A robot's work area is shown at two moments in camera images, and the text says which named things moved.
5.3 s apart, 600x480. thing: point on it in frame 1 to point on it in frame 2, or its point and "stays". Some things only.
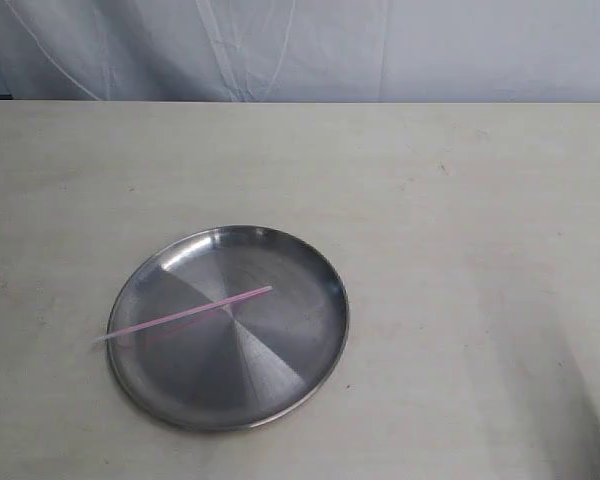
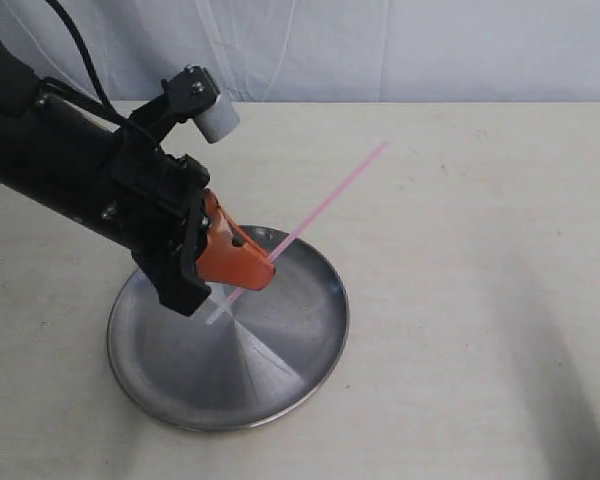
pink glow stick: (179, 315) to (308, 224)
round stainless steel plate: (245, 364) stays
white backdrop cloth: (301, 50) stays
